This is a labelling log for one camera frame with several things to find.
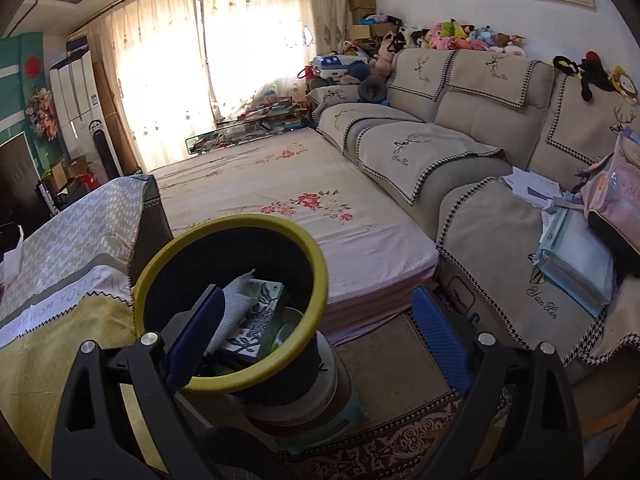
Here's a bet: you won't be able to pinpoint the artificial flower decoration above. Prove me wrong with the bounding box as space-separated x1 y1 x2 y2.
25 87 58 141

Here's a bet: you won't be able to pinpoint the pink backpack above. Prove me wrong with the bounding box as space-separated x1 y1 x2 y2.
575 127 640 276

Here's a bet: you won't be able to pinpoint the black and white tower fan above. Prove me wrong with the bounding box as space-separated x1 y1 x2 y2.
87 119 123 181

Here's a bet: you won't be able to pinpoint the yellow and grey tablecloth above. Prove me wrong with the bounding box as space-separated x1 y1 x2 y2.
0 175 173 441

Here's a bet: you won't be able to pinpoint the white tissue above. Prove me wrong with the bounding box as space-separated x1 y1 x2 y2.
205 269 257 356

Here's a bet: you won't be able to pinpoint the floral print carton box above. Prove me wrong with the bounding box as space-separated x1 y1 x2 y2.
220 279 287 361

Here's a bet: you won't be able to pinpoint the black television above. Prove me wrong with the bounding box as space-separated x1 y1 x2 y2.
0 132 46 241

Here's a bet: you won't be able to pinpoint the white loose papers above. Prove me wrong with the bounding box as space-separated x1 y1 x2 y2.
497 167 563 211

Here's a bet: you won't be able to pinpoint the round white container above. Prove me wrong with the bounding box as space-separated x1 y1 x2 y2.
245 330 351 426

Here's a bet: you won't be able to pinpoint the black bin with yellow rim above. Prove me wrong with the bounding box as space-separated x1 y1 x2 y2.
132 214 328 408

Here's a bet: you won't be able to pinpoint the beige sofa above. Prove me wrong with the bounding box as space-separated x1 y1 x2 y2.
305 47 640 401

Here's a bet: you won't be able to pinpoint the cream embroidered curtain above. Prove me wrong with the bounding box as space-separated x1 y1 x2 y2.
85 0 351 171

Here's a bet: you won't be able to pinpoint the pile of boxes by fan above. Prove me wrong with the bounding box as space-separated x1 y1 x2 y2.
42 155 108 198

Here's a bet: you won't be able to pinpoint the white refrigerator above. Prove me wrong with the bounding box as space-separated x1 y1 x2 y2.
49 50 108 181

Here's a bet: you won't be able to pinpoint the patterned brown rug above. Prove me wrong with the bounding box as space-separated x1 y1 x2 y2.
280 305 506 480

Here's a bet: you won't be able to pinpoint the black and yellow plush toy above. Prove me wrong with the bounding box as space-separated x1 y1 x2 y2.
552 51 613 102

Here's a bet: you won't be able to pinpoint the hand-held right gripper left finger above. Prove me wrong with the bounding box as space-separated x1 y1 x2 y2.
50 284 226 480

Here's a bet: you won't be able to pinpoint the yellow monkey plush toy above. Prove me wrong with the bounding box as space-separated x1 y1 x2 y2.
607 65 640 106

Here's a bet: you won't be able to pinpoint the glass coffee table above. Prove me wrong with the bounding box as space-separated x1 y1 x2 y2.
185 107 311 153

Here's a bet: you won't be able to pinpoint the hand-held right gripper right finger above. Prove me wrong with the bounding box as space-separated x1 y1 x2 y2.
411 287 585 480

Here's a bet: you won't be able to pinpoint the stack of clear folders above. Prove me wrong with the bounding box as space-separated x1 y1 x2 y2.
530 205 618 316

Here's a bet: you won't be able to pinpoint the row of plush toys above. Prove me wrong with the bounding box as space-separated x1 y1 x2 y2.
340 17 528 86

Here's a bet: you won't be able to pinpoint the blue star print case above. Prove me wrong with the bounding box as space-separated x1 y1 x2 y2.
311 55 356 81

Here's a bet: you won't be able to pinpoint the grey neck pillow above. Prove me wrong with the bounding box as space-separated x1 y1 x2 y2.
360 76 390 106

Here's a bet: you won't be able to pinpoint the green and white drink bottle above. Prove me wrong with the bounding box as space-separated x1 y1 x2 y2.
260 307 306 361

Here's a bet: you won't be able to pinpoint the pink floral bed sheet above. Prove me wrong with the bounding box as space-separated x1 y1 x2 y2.
150 127 441 346

